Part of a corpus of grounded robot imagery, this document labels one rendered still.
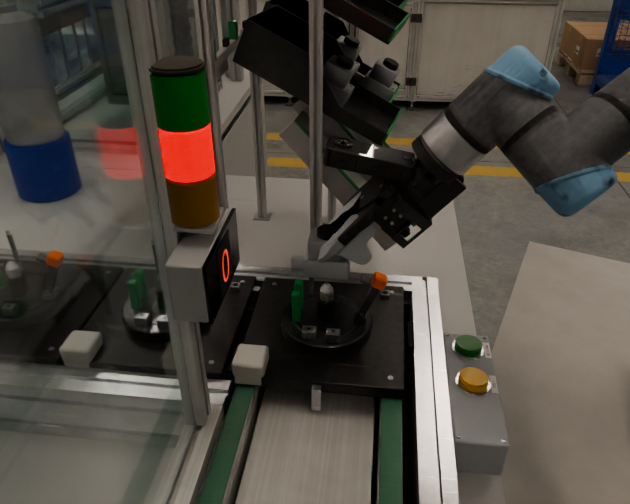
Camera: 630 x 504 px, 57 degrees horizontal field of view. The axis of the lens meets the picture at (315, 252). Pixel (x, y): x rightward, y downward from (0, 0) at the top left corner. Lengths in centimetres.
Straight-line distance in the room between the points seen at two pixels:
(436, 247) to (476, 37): 356
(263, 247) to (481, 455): 70
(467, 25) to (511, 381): 394
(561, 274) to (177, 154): 94
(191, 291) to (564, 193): 41
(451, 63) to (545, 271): 361
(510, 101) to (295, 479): 52
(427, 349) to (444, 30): 399
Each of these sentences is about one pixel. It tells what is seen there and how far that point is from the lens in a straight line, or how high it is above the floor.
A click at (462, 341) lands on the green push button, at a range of 90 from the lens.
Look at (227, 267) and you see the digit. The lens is 64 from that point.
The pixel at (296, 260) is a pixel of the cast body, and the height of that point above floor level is 109.
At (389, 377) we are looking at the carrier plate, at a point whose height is 97.
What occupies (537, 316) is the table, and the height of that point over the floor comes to 86.
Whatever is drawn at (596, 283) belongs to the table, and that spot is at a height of 86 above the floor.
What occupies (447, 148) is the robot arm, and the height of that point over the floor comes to 129.
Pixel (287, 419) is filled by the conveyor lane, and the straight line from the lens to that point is 85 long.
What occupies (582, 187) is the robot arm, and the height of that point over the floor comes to 127.
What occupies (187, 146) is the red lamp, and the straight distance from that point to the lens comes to 55.
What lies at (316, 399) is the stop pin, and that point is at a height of 95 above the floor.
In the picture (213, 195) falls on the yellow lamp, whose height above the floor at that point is 129.
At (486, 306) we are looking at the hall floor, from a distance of 263.
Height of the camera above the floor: 155
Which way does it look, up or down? 33 degrees down
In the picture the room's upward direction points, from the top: straight up
